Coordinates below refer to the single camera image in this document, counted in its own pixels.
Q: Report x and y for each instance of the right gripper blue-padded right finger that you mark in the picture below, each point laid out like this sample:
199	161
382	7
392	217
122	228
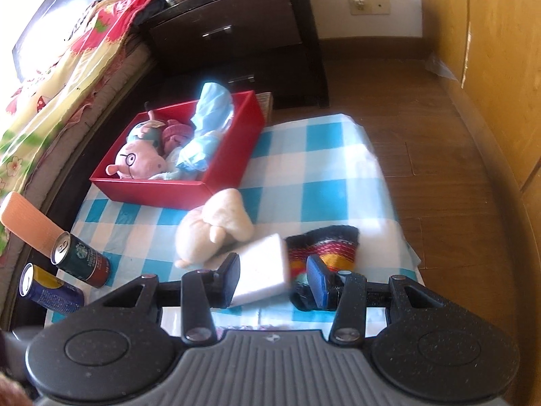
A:
344	293

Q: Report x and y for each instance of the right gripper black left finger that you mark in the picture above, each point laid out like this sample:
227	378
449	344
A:
202	290

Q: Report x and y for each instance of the striped knitted sock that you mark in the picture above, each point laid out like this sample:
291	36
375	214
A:
336	245

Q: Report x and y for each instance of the cream plush toy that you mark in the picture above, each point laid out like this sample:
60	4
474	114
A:
205	229

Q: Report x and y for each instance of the white sponge block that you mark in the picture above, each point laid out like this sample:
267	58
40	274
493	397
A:
264	270

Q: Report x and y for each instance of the blue white checkered tablecloth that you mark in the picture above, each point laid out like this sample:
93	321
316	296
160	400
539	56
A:
302	175

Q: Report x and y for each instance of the green Starbucks can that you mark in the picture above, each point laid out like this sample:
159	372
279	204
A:
78	259

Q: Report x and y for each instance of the pink pig plush toy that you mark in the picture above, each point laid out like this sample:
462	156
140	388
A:
151	149

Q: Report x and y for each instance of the red storage box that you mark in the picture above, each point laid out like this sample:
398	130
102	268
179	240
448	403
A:
225	171

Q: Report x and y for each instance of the light blue cloth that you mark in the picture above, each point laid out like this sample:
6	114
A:
214	114

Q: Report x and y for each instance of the orange flat paddle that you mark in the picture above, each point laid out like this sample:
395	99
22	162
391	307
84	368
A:
21	218

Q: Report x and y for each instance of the floral bed blanket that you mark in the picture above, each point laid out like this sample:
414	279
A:
44	105

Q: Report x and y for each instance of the dark wooden nightstand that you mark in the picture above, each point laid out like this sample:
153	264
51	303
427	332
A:
260	45

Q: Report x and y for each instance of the wooden wardrobe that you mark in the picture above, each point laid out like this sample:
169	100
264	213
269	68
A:
492	48

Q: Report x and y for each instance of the dark wooden headboard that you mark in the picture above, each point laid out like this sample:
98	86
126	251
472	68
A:
45	34

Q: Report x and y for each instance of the wall power outlet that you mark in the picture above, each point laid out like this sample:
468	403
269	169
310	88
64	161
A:
369	7

